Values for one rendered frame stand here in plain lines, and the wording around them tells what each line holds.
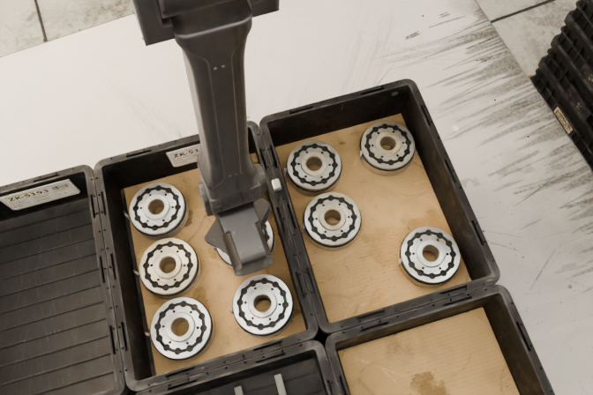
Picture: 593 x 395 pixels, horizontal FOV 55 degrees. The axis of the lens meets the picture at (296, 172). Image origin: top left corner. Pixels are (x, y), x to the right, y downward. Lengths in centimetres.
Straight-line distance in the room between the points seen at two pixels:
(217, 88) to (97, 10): 207
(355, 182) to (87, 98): 68
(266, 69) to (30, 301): 71
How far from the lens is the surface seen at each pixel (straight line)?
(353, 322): 91
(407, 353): 101
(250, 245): 77
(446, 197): 105
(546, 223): 128
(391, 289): 103
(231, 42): 47
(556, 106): 205
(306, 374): 100
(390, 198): 108
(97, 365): 107
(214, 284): 104
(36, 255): 116
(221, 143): 60
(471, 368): 103
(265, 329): 98
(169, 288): 102
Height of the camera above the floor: 183
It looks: 66 degrees down
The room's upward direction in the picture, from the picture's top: 5 degrees counter-clockwise
